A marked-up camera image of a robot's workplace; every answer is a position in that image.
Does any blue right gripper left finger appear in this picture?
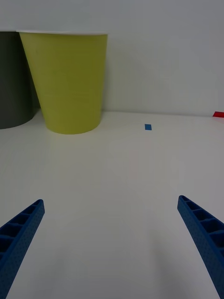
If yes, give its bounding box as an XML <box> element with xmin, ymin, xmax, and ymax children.
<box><xmin>0</xmin><ymin>199</ymin><xmax>46</xmax><ymax>299</ymax></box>

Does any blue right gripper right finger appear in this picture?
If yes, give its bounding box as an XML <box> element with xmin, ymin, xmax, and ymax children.
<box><xmin>177</xmin><ymin>195</ymin><xmax>224</xmax><ymax>299</ymax></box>

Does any grey plastic waste bin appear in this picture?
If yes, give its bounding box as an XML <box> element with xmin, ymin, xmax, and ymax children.
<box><xmin>0</xmin><ymin>31</ymin><xmax>42</xmax><ymax>130</ymax></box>

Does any yellow-green plastic waste bin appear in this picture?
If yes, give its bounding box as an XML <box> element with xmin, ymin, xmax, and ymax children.
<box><xmin>16</xmin><ymin>30</ymin><xmax>109</xmax><ymax>135</ymax></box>

